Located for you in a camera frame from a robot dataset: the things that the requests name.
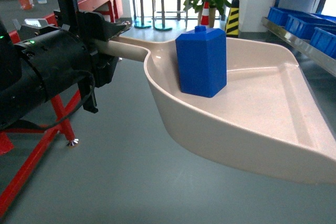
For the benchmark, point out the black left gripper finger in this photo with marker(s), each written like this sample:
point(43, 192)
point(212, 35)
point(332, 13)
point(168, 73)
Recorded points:
point(112, 30)
point(104, 69)

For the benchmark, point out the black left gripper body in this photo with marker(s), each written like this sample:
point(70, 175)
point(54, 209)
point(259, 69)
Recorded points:
point(90, 26)

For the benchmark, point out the blue plastic block part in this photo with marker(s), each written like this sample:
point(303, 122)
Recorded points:
point(201, 60)

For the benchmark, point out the beige plastic scoop tray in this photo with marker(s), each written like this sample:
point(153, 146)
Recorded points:
point(264, 121)

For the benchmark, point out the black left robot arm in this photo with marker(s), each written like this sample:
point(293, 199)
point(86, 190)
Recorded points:
point(35, 70)

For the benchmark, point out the blue bin lower shelf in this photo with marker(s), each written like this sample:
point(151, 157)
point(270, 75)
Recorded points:
point(318, 29)

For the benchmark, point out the steel shelf rack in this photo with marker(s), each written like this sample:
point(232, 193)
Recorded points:
point(303, 46)

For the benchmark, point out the red white traffic cone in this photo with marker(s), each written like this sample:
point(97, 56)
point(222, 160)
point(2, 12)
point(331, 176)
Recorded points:
point(205, 15)

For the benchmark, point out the metal stool frame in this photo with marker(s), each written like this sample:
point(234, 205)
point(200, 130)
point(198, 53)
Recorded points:
point(152, 1)

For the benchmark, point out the yellow black traffic post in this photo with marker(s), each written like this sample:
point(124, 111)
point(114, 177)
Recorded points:
point(232, 24)

